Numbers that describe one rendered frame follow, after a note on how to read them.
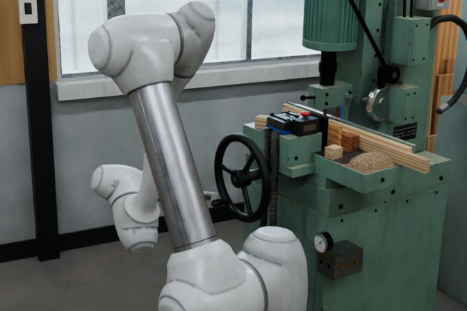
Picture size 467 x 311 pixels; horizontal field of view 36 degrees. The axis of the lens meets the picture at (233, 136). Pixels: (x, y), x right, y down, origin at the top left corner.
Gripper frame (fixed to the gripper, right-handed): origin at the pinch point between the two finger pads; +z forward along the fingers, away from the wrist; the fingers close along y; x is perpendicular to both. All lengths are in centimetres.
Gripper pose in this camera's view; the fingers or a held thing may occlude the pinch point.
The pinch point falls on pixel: (208, 196)
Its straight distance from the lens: 231.3
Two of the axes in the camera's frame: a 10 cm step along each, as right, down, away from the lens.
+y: -5.8, -2.6, 7.7
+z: 7.6, 1.8, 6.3
